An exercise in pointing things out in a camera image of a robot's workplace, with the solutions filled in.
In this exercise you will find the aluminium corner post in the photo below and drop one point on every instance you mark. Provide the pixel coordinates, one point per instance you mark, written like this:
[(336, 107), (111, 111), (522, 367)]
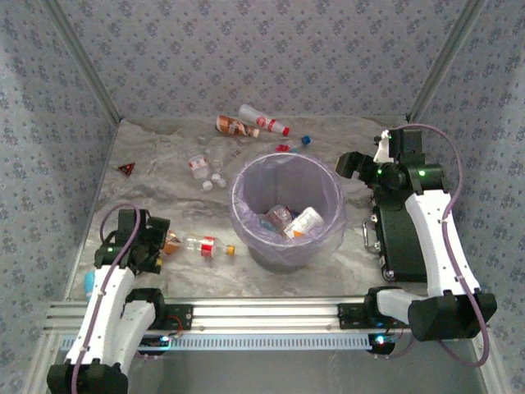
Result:
[(87, 61), (444, 61)]

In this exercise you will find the translucent purple trash bin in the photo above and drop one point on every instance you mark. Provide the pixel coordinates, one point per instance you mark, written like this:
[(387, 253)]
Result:
[(254, 180)]

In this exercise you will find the white bottle red cap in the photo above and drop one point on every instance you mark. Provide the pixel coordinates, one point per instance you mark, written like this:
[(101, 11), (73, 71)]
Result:
[(262, 120)]

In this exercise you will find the red black triangle sign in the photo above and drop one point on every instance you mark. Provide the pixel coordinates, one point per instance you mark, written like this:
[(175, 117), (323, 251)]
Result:
[(127, 170)]

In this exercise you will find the small black circuit board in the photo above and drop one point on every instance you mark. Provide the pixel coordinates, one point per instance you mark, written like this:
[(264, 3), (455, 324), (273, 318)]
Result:
[(158, 341), (381, 342)]

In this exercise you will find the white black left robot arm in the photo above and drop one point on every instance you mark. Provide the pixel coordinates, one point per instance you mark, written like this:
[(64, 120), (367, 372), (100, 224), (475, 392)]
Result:
[(117, 295)]

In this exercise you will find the black carrying case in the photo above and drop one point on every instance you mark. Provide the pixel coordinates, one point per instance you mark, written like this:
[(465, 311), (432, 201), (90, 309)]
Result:
[(398, 246)]

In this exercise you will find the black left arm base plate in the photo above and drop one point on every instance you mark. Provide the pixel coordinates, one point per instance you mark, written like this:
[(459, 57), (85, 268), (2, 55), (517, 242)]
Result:
[(180, 318)]

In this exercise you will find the brown label plastic bottle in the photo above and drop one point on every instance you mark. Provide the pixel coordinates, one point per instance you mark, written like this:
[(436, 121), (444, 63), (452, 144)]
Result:
[(234, 126)]

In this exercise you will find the orange brown label bottle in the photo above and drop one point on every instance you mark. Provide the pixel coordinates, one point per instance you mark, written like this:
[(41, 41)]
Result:
[(172, 246)]

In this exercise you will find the clear Fiji bottle blue cap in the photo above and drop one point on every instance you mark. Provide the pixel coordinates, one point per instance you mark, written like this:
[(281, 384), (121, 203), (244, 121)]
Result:
[(305, 140)]

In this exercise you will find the grey mesh waste bin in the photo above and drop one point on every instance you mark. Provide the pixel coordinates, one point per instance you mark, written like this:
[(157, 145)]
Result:
[(279, 267)]

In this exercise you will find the aluminium extrusion rail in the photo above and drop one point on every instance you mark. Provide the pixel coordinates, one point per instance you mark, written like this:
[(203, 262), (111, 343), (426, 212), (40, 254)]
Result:
[(266, 314)]

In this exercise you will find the clear bottle red label orange cap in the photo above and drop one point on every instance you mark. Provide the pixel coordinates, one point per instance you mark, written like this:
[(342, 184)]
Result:
[(207, 246)]

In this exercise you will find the light blue cylinder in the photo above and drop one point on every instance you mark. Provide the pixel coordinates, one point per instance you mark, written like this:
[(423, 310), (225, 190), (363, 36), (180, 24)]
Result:
[(89, 287)]

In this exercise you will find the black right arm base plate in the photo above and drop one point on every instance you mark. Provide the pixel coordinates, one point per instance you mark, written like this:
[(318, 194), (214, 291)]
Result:
[(348, 316)]

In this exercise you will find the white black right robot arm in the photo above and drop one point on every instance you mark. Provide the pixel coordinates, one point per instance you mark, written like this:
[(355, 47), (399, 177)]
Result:
[(430, 246)]

